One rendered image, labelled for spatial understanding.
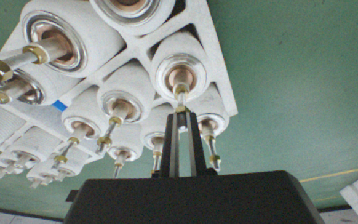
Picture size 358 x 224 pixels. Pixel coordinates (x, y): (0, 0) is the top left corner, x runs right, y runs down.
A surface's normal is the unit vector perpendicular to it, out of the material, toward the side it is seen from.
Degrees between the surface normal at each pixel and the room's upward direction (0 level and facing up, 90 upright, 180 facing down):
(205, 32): 0
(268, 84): 0
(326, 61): 0
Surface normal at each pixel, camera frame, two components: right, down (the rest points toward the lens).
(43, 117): 0.88, -0.36
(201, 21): 0.00, 0.66
